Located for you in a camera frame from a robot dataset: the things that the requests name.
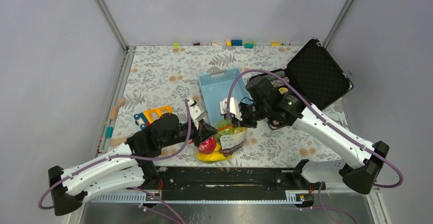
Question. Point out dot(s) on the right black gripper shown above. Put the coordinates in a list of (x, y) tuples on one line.
[(245, 122)]

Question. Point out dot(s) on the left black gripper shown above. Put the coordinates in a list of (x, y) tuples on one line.
[(204, 130)]

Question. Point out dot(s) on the red apple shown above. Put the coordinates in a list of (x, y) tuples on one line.
[(207, 146)]

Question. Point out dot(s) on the clear zip top bag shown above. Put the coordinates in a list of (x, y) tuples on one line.
[(228, 135)]

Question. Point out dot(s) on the yellow banana bunch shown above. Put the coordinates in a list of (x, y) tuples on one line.
[(213, 157)]

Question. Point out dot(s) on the dark purple grapes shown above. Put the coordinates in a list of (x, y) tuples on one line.
[(231, 150)]

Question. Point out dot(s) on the light blue plastic basket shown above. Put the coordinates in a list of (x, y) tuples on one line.
[(215, 88)]

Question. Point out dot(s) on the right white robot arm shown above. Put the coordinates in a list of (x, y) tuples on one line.
[(361, 160)]

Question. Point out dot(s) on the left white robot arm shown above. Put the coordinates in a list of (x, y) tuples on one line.
[(131, 164)]

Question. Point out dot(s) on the floral table mat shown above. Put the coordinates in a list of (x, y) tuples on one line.
[(161, 76)]

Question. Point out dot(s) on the yellow orange toy truck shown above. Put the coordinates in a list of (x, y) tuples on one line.
[(147, 117)]

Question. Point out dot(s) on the blue yellow toy bricks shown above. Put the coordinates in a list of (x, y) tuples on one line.
[(238, 42)]

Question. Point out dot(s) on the wooden block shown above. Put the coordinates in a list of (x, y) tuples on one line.
[(113, 112)]

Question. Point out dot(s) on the teal block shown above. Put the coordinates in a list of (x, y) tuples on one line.
[(108, 132)]

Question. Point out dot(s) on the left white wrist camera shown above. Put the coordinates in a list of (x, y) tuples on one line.
[(197, 111)]

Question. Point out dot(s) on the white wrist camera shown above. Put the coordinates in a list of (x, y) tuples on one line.
[(197, 111), (230, 107)]

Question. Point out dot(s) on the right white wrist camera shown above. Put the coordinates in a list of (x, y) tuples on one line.
[(230, 107)]

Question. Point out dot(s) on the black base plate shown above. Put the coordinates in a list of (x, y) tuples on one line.
[(227, 183)]

